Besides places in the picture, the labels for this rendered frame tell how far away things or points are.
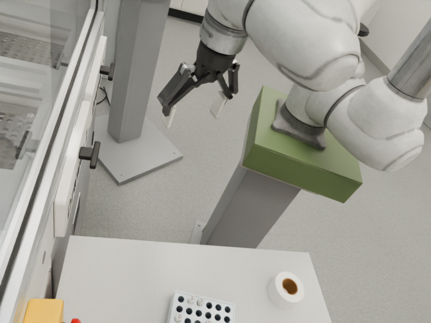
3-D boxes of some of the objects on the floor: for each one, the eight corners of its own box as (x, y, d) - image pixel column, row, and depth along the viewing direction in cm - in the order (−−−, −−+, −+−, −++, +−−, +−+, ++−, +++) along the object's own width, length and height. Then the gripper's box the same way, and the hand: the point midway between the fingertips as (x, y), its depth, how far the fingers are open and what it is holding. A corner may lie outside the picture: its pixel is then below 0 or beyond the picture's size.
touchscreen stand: (182, 158, 207) (242, -10, 139) (118, 186, 177) (156, -12, 110) (135, 109, 225) (168, -61, 157) (70, 127, 195) (77, -73, 128)
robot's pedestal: (247, 240, 180) (321, 136, 129) (241, 292, 157) (327, 191, 107) (195, 221, 177) (249, 107, 127) (181, 272, 155) (240, 158, 105)
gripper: (257, 29, 73) (224, 100, 89) (152, 33, 59) (135, 116, 75) (277, 51, 70) (238, 121, 86) (172, 60, 56) (149, 141, 72)
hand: (192, 116), depth 80 cm, fingers open, 13 cm apart
